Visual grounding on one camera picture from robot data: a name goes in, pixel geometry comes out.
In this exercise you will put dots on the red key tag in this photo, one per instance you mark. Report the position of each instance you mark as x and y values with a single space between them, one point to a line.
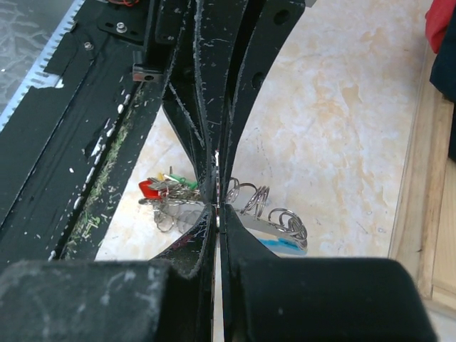
153 189

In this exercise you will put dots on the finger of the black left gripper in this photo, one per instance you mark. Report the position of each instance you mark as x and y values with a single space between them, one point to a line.
265 27
184 109

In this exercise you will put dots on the red garment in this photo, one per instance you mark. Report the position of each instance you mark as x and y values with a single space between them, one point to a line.
437 20

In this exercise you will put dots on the yellow key tag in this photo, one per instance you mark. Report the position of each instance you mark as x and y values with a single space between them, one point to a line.
163 177

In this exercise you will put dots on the dark navy garment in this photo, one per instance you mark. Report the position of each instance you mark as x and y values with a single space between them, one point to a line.
443 69

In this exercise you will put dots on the silver key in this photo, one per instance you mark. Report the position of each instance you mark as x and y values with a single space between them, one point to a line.
217 188

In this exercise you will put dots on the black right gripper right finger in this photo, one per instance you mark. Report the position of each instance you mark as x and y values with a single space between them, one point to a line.
269 298

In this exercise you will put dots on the green key tag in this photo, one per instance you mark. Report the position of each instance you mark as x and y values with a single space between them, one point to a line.
191 185

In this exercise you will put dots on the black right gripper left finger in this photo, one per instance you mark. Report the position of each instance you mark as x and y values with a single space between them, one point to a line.
167 298

